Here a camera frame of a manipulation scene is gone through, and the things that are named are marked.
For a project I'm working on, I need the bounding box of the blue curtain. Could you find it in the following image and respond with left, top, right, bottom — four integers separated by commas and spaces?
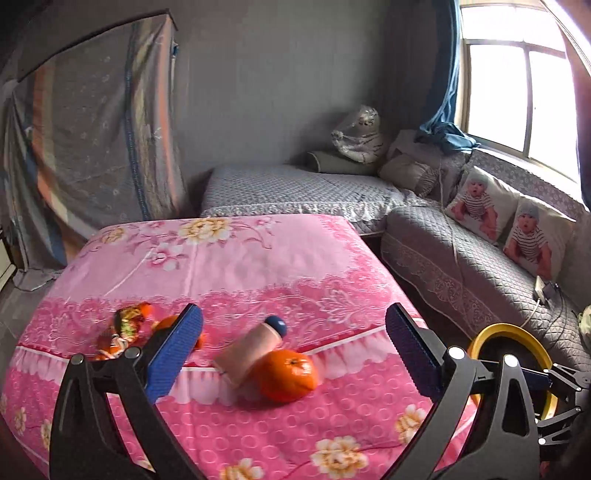
416, 0, 481, 153

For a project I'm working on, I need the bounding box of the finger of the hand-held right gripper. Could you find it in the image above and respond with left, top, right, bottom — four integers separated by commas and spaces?
536, 402, 591, 460
525, 363, 591, 394

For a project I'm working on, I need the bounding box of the striped grey cloth cover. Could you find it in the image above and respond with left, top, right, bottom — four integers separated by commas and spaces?
0, 13, 190, 273

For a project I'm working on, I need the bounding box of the orange mandarin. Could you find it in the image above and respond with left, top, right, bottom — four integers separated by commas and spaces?
256, 349, 319, 402
152, 315, 207, 352

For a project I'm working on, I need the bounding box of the orange gold snack wrapper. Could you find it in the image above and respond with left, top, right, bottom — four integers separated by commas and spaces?
95, 302, 153, 361

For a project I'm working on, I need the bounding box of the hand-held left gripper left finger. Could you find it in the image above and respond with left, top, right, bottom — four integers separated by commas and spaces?
50, 302, 206, 480

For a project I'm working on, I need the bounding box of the grey quilted sofa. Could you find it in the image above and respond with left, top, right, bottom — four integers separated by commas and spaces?
199, 148, 591, 370

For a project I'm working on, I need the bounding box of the grey ruffled cushion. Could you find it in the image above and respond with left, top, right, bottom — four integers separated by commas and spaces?
379, 152, 441, 198

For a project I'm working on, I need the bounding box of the window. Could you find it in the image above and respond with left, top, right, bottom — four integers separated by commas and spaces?
459, 0, 591, 185

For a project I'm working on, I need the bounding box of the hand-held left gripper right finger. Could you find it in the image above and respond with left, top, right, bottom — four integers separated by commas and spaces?
385, 302, 541, 480

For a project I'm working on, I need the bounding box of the black bin with yellow rim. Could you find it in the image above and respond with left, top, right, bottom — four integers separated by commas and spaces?
466, 322, 560, 422

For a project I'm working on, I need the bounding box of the pink curtain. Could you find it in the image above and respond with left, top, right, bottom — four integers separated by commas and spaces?
540, 0, 591, 206

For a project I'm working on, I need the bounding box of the baby print pillow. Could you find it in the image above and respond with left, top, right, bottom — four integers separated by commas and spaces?
445, 165, 520, 244
502, 196, 578, 281

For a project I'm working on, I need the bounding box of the pink tube with blue cap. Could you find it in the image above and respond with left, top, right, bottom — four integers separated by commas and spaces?
213, 315, 288, 386

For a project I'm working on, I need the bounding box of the pink floral blanket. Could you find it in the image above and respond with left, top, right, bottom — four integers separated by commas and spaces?
0, 213, 481, 480

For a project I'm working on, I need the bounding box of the white charger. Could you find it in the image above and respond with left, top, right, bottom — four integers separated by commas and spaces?
534, 275, 559, 301

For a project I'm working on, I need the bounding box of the grey bolster pillow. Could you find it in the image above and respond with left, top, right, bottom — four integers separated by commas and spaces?
307, 150, 379, 176

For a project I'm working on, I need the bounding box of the plush tiger in plastic bag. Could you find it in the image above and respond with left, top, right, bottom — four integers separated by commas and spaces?
331, 105, 386, 163

